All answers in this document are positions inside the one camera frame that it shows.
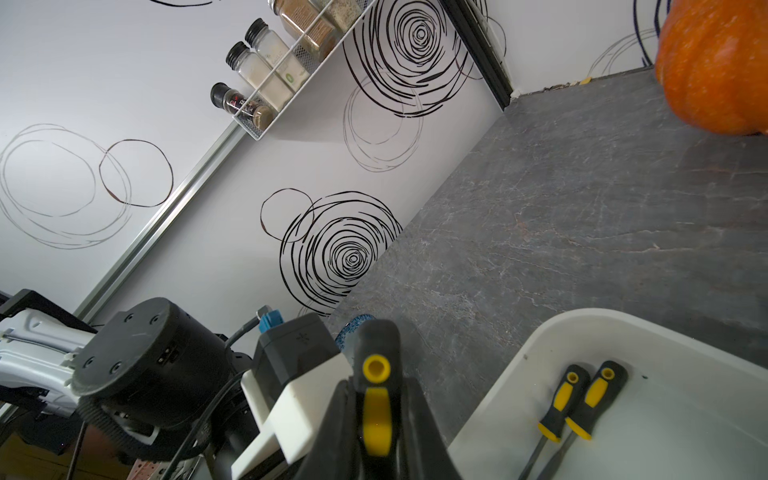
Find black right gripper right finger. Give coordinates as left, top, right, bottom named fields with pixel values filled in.
left=400, top=377, right=461, bottom=479

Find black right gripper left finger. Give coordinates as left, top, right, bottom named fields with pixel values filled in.
left=294, top=379, right=360, bottom=480

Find file tool black-yellow handle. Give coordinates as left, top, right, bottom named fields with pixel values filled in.
left=536, top=359, right=629, bottom=480
left=518, top=364, right=591, bottom=480
left=353, top=319, right=403, bottom=479

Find file tool top black-yellow handle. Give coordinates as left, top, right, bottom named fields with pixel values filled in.
left=536, top=359, right=629, bottom=480

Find white plastic storage box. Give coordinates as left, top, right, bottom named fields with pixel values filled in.
left=449, top=308, right=767, bottom=479

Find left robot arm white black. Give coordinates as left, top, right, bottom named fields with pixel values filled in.
left=1, top=289, right=258, bottom=479

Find blue patterned bowl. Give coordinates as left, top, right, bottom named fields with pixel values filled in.
left=335, top=314, right=375, bottom=352

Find clear acrylic spice shelf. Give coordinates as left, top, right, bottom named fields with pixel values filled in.
left=222, top=1, right=373, bottom=140

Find dark sauce bottle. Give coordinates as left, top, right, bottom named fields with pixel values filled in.
left=210, top=82, right=277, bottom=131

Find spice jar black lid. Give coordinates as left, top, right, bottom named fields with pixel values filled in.
left=320, top=0, right=363, bottom=33
left=245, top=18, right=310, bottom=92

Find spice jar white contents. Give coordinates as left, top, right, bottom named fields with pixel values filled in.
left=225, top=41, right=293, bottom=112

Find spice jar brown contents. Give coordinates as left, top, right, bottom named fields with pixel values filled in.
left=268, top=0, right=338, bottom=62

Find orange pumpkin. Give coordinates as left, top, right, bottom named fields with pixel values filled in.
left=655, top=1, right=767, bottom=136

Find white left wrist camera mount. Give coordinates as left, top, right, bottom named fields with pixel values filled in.
left=231, top=306, right=352, bottom=479

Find aluminium wall rail left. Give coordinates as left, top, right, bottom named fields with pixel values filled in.
left=74, top=121, right=246, bottom=324

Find black corner frame post left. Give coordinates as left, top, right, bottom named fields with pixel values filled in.
left=440, top=0, right=514, bottom=111

